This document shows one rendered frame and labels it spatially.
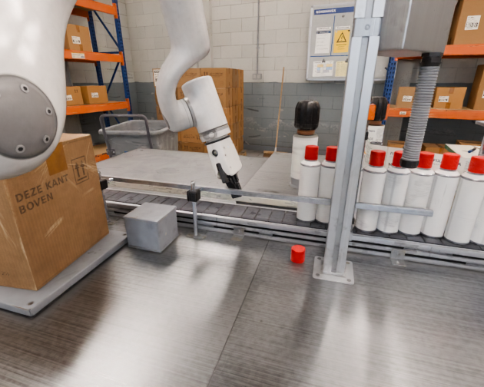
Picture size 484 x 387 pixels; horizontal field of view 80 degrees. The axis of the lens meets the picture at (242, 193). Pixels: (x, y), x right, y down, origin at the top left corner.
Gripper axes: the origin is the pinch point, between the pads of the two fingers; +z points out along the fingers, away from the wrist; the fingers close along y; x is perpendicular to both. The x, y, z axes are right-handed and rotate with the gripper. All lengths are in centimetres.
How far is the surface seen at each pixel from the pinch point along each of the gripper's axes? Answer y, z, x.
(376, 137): 56, 7, -43
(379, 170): -2.8, 2.9, -37.6
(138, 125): 227, -47, 191
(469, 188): -3, 12, -54
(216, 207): 0.2, 3.8, 8.1
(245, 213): -1.4, 7.1, -1.0
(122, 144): 157, -30, 165
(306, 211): -2.2, 9.8, -18.2
